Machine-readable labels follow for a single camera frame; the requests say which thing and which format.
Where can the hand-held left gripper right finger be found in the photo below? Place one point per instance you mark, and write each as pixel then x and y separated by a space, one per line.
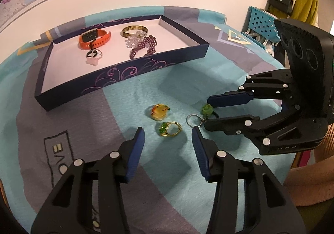
pixel 199 150

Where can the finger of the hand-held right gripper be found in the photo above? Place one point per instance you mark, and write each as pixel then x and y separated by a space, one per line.
pixel 227 124
pixel 227 99

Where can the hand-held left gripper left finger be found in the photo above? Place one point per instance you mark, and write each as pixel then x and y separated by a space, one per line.
pixel 135 155

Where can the dark blue jewelry box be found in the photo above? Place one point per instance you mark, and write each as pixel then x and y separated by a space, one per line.
pixel 70 67

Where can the gold bangle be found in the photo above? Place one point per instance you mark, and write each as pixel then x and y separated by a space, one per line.
pixel 124 32

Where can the orange smartwatch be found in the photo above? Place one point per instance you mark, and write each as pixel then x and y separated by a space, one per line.
pixel 90 36

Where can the person's right forearm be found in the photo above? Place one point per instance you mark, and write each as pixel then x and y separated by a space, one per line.
pixel 310 184

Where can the yellow coat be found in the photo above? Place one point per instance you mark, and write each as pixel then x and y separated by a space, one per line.
pixel 305 1

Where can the black handbag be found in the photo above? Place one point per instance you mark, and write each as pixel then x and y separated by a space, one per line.
pixel 281 1

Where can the person's dark green clothing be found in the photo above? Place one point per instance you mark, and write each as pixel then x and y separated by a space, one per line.
pixel 315 218

